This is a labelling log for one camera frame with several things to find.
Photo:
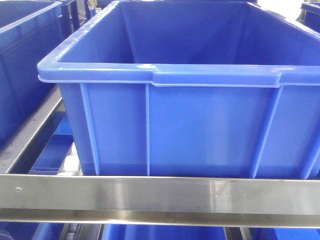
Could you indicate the blue crate left shelf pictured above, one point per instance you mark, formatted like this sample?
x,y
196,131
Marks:
x,y
29,30

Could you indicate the stainless steel shelving rack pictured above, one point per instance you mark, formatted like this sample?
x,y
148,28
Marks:
x,y
93,201

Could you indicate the large blue target crate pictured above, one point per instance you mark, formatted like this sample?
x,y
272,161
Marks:
x,y
191,88

